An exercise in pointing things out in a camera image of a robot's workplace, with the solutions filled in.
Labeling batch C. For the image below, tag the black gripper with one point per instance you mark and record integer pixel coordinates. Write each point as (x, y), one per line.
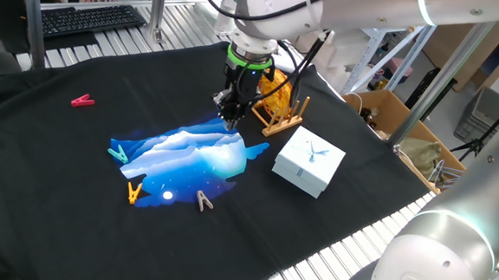
(246, 83)

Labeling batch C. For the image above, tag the orange woven basket dish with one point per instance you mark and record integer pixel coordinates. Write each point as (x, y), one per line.
(279, 99)

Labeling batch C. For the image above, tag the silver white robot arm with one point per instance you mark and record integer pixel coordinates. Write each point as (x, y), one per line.
(442, 256)

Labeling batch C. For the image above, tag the wooden dish rack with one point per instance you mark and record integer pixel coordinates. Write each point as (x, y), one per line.
(281, 126)

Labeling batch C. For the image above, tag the white metal shelf rack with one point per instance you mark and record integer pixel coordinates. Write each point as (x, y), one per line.
(369, 56)

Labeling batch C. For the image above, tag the white stand on plate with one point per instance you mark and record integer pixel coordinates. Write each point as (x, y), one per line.
(224, 23)

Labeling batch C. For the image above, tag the beige clothespin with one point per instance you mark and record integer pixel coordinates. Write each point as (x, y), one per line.
(203, 200)

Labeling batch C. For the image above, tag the pale blue gift box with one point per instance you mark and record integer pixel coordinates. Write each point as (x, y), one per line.
(309, 161)

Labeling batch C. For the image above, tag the teal clothespin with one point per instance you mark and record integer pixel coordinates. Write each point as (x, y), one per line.
(120, 155)

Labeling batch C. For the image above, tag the orange clothespin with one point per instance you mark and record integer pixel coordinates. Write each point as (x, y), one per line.
(132, 196)

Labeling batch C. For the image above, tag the pink clothespin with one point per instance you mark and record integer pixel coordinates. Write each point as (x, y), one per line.
(80, 101)

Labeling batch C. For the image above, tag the open cardboard box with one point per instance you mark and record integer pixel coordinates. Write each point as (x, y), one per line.
(390, 109)

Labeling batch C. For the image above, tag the black keyboard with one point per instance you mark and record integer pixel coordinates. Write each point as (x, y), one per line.
(87, 19)

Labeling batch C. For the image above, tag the pink box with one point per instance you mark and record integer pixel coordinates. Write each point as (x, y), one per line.
(399, 67)

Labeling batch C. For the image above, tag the black cloth with blue print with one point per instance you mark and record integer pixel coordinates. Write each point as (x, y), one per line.
(57, 167)

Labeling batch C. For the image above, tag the olive cloth bag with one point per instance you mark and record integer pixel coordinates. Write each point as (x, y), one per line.
(422, 152)

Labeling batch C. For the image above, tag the black case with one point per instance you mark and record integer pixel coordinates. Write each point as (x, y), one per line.
(426, 88)

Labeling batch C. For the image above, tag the large brown cardboard carton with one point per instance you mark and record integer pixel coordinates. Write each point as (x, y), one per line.
(455, 44)

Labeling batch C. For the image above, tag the black tripod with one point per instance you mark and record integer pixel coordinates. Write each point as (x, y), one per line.
(477, 145)

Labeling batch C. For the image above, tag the grey plastic crate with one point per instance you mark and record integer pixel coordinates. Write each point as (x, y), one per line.
(481, 111)

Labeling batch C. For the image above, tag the aluminium frame post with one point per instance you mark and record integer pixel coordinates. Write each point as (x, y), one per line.
(435, 86)
(33, 22)
(157, 8)

